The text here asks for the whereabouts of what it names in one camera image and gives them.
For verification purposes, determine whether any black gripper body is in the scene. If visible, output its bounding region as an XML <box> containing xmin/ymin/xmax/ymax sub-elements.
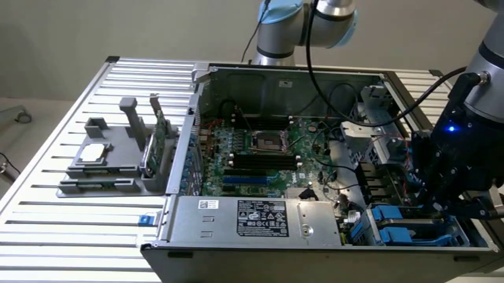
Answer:
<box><xmin>426</xmin><ymin>101</ymin><xmax>504</xmax><ymax>198</ymax></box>

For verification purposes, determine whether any blue disk carrier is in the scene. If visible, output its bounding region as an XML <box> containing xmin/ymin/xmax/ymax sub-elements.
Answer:
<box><xmin>378</xmin><ymin>226</ymin><xmax>414</xmax><ymax>245</ymax></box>
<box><xmin>370</xmin><ymin>205</ymin><xmax>405</xmax><ymax>221</ymax></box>

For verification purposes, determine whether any green motherboard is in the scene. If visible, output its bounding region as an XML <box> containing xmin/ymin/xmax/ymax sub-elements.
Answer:
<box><xmin>179</xmin><ymin>117</ymin><xmax>365</xmax><ymax>199</ymax></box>

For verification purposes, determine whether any black RAM slot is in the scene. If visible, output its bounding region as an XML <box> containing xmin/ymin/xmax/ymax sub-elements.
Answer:
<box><xmin>235</xmin><ymin>119</ymin><xmax>293</xmax><ymax>124</ymax></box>
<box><xmin>231</xmin><ymin>164</ymin><xmax>302</xmax><ymax>170</ymax></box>
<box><xmin>235</xmin><ymin>116</ymin><xmax>293</xmax><ymax>121</ymax></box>
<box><xmin>231</xmin><ymin>160</ymin><xmax>302</xmax><ymax>166</ymax></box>
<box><xmin>231</xmin><ymin>153</ymin><xmax>302</xmax><ymax>159</ymax></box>
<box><xmin>235</xmin><ymin>121</ymin><xmax>293</xmax><ymax>127</ymax></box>
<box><xmin>231</xmin><ymin>156</ymin><xmax>302</xmax><ymax>163</ymax></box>

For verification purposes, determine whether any black power supply label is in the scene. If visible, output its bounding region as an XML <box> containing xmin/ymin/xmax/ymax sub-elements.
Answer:
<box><xmin>235</xmin><ymin>200</ymin><xmax>291</xmax><ymax>238</ymax></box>

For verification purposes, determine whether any CPU socket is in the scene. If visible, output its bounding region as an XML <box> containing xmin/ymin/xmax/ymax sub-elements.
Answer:
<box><xmin>250</xmin><ymin>129</ymin><xmax>291</xmax><ymax>154</ymax></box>

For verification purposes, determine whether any blue expansion slot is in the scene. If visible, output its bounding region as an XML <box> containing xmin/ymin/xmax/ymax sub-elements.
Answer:
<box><xmin>222</xmin><ymin>176</ymin><xmax>268</xmax><ymax>185</ymax></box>

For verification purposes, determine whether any black expansion slot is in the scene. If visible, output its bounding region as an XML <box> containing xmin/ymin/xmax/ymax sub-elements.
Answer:
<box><xmin>223</xmin><ymin>168</ymin><xmax>268</xmax><ymax>178</ymax></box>

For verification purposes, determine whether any silver power supply unit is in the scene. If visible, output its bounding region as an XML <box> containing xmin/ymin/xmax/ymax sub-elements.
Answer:
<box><xmin>166</xmin><ymin>196</ymin><xmax>342</xmax><ymax>248</ymax></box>

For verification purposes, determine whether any open black PC case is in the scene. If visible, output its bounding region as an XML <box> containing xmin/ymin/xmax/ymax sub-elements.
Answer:
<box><xmin>140</xmin><ymin>63</ymin><xmax>504</xmax><ymax>283</ymax></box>

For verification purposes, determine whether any green graphics card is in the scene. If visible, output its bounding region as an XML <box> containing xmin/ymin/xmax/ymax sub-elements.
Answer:
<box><xmin>140</xmin><ymin>93</ymin><xmax>175</xmax><ymax>179</ymax></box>

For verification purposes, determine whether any grey parts rack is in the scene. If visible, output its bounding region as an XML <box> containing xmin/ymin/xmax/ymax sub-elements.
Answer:
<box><xmin>56</xmin><ymin>97</ymin><xmax>183</xmax><ymax>198</ymax></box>

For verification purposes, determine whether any green RAM stick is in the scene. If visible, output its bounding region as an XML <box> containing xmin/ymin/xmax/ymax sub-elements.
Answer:
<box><xmin>75</xmin><ymin>180</ymin><xmax>120</xmax><ymax>190</ymax></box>

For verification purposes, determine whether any silver CPU chip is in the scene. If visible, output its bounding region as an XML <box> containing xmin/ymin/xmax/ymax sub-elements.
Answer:
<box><xmin>79</xmin><ymin>145</ymin><xmax>108</xmax><ymax>163</ymax></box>

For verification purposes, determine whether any metal slat table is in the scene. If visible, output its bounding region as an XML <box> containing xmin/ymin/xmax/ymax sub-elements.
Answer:
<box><xmin>0</xmin><ymin>55</ymin><xmax>504</xmax><ymax>283</ymax></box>

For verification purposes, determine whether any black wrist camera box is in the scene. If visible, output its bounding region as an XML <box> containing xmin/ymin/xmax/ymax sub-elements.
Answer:
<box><xmin>409</xmin><ymin>129</ymin><xmax>434</xmax><ymax>178</ymax></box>

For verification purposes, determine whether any black looped case wire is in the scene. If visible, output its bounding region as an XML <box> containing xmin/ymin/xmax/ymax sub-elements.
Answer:
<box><xmin>327</xmin><ymin>83</ymin><xmax>359</xmax><ymax>119</ymax></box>

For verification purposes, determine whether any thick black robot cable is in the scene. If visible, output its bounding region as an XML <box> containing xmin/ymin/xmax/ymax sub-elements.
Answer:
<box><xmin>303</xmin><ymin>0</ymin><xmax>469</xmax><ymax>128</ymax></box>

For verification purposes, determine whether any red wire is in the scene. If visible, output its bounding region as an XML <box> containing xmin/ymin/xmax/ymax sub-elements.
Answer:
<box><xmin>198</xmin><ymin>119</ymin><xmax>222</xmax><ymax>131</ymax></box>

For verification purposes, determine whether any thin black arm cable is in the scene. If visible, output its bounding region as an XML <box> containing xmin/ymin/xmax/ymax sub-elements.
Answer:
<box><xmin>240</xmin><ymin>0</ymin><xmax>272</xmax><ymax>64</ymax></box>

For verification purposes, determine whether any thin black floor cable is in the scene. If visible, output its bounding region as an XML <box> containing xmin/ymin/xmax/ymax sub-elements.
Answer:
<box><xmin>0</xmin><ymin>151</ymin><xmax>21</xmax><ymax>175</ymax></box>

